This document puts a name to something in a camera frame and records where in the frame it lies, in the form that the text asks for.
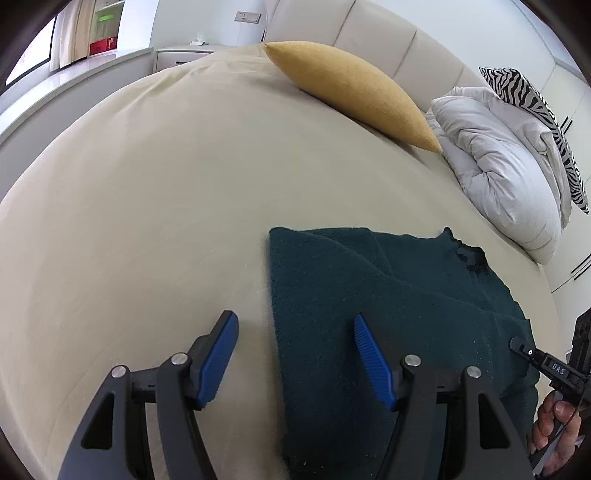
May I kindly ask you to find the zebra striped pillow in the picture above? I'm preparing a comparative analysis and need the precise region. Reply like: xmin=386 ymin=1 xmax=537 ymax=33
xmin=479 ymin=67 xmax=590 ymax=214

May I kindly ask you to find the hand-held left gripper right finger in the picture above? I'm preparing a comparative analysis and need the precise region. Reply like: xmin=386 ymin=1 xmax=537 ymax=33
xmin=353 ymin=313 xmax=536 ymax=480

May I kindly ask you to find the white wardrobe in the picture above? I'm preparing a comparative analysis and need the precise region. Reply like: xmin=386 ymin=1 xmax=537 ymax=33
xmin=522 ymin=0 xmax=591 ymax=294

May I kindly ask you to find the yellow pillow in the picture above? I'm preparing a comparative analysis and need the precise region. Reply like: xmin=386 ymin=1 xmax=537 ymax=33
xmin=263 ymin=41 xmax=443 ymax=154

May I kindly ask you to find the white shelf unit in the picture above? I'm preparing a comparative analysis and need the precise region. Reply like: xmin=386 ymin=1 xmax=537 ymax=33
xmin=88 ymin=0 xmax=126 ymax=56

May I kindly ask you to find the cream padded headboard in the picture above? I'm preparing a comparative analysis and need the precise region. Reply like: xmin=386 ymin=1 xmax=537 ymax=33
xmin=265 ymin=0 xmax=490 ymax=97

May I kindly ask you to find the window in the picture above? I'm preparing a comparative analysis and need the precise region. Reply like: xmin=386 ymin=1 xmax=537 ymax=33
xmin=4 ymin=16 xmax=58 ymax=86

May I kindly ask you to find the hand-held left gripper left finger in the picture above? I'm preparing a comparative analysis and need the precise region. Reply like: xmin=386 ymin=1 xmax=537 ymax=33
xmin=58 ymin=310 xmax=240 ymax=480

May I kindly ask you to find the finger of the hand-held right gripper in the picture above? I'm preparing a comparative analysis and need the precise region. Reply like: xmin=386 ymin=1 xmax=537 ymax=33
xmin=509 ymin=337 xmax=548 ymax=370

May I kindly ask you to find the beige curtain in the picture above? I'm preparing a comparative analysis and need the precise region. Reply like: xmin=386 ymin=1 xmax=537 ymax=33
xmin=50 ymin=0 xmax=98 ymax=72

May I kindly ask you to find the white nightstand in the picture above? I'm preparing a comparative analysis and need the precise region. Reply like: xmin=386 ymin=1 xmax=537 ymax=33
xmin=154 ymin=44 xmax=232 ymax=73

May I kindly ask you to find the white window ledge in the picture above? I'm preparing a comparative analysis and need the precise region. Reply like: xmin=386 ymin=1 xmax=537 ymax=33
xmin=0 ymin=46 xmax=154 ymax=146

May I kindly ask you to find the dark green knit sweater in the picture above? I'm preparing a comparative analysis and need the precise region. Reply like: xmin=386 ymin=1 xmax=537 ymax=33
xmin=269 ymin=226 xmax=541 ymax=480

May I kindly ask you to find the person's right hand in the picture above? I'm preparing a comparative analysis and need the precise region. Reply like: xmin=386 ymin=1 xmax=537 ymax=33
xmin=529 ymin=394 xmax=585 ymax=476

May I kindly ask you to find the white duvet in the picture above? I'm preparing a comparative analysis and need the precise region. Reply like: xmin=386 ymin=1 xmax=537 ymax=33
xmin=426 ymin=85 xmax=573 ymax=265

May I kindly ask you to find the bed with beige sheet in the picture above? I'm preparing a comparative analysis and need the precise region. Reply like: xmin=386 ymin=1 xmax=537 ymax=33
xmin=0 ymin=44 xmax=559 ymax=480

